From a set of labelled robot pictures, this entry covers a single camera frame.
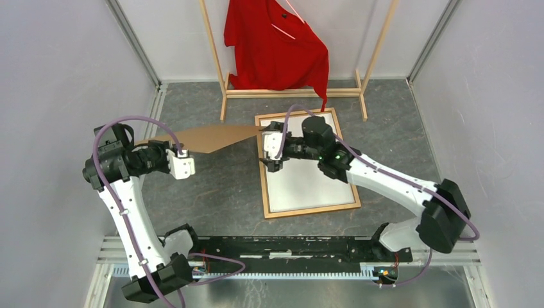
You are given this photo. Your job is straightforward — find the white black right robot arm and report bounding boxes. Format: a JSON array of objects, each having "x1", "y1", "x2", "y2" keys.
[{"x1": 261, "y1": 115, "x2": 470, "y2": 262}]

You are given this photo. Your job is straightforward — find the pink clothes hanger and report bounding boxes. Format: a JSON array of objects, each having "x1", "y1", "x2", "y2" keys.
[{"x1": 267, "y1": 1, "x2": 305, "y2": 40}]

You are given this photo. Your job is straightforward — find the light wooden clothes rack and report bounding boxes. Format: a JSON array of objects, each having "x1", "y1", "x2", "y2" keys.
[{"x1": 198, "y1": 0, "x2": 399, "y2": 123}]

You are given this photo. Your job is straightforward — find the brown wooden picture frame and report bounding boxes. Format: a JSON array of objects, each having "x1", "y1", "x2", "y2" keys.
[{"x1": 254, "y1": 107, "x2": 362, "y2": 220}]

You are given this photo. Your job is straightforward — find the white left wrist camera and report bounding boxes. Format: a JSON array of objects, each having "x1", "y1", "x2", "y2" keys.
[{"x1": 166, "y1": 149, "x2": 196, "y2": 180}]

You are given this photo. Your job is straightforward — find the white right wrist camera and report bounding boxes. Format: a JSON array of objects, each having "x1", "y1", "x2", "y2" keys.
[{"x1": 262, "y1": 132, "x2": 283, "y2": 160}]

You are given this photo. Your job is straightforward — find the grey slotted cable duct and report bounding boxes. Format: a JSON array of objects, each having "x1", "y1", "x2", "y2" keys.
[{"x1": 111, "y1": 264, "x2": 384, "y2": 282}]

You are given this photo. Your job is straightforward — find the plant photo print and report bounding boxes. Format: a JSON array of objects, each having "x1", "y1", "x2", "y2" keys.
[{"x1": 259, "y1": 111, "x2": 356, "y2": 214}]

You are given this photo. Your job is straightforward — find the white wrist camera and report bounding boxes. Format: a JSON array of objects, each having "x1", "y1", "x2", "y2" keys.
[
  {"x1": 262, "y1": 132, "x2": 283, "y2": 160},
  {"x1": 166, "y1": 149, "x2": 196, "y2": 180}
]

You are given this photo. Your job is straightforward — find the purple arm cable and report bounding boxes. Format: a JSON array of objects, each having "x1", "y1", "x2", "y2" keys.
[
  {"x1": 92, "y1": 115, "x2": 246, "y2": 308},
  {"x1": 274, "y1": 104, "x2": 481, "y2": 289}
]

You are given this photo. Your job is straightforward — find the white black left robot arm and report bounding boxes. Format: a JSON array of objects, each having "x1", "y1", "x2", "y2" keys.
[{"x1": 82, "y1": 123, "x2": 201, "y2": 304}]

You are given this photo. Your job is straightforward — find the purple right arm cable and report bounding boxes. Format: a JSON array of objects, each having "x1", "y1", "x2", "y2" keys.
[{"x1": 274, "y1": 104, "x2": 481, "y2": 289}]

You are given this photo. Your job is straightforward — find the brown fibreboard backing board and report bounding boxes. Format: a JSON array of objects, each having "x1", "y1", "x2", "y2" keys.
[{"x1": 135, "y1": 123, "x2": 269, "y2": 155}]

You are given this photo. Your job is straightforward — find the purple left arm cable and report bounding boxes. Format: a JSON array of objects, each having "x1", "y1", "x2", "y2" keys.
[{"x1": 92, "y1": 115, "x2": 246, "y2": 308}]

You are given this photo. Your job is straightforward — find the red t-shirt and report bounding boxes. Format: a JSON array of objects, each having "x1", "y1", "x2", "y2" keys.
[{"x1": 224, "y1": 0, "x2": 329, "y2": 106}]

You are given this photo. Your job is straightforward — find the aluminium rail frame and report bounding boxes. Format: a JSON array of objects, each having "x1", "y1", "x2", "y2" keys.
[{"x1": 82, "y1": 105, "x2": 480, "y2": 304}]

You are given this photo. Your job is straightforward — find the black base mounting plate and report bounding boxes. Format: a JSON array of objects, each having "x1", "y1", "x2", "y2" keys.
[{"x1": 189, "y1": 236, "x2": 413, "y2": 275}]

